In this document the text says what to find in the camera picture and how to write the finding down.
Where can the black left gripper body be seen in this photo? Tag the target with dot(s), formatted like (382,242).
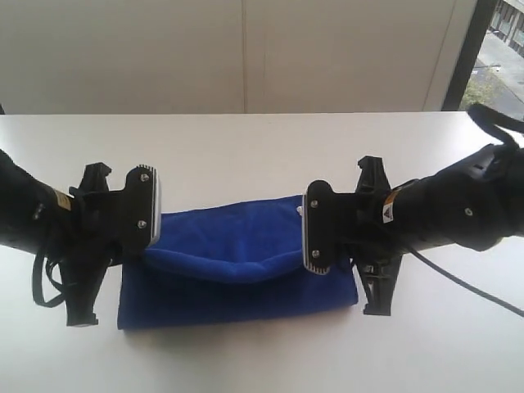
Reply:
(91,250)

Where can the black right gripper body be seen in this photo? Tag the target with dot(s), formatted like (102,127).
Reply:
(369,241)

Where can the blue terry towel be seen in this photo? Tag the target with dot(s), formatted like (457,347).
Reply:
(233,263)

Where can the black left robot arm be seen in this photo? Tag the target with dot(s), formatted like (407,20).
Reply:
(35,218)

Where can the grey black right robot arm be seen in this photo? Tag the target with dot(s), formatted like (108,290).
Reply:
(473,203)

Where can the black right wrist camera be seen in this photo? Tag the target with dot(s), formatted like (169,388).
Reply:
(329,222)

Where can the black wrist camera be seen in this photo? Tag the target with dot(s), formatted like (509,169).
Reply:
(329,222)
(130,217)

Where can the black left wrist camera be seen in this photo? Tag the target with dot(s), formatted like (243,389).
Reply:
(130,217)

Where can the dark window frame post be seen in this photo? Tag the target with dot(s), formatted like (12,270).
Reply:
(481,17)

